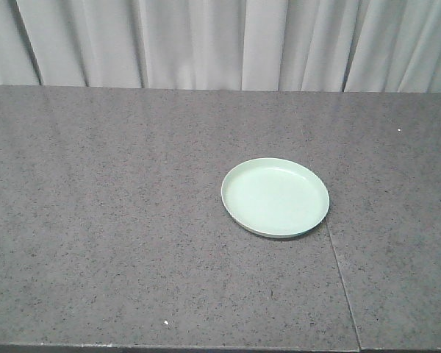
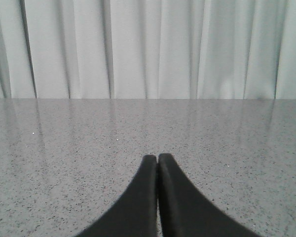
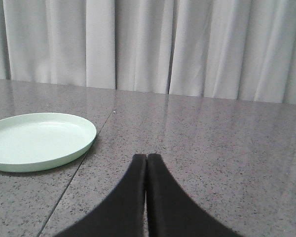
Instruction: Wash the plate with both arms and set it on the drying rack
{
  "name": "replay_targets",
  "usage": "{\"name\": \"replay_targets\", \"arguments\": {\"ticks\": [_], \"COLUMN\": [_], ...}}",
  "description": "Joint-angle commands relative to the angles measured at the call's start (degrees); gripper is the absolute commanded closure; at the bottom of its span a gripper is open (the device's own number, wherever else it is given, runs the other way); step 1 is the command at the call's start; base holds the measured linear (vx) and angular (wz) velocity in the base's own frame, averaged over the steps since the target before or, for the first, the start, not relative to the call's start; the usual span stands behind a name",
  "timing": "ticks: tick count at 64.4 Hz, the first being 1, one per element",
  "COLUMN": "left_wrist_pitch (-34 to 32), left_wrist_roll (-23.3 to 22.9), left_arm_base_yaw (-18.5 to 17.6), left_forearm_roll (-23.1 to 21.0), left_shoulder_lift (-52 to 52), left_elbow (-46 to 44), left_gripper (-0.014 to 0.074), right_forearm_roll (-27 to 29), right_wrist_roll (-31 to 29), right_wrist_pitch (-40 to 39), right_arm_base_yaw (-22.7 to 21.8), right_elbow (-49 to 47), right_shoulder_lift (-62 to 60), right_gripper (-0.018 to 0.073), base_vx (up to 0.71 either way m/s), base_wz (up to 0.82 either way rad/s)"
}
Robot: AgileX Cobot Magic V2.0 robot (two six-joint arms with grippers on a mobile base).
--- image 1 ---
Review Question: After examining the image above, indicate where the pale green round plate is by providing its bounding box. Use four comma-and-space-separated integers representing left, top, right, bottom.
220, 157, 330, 239

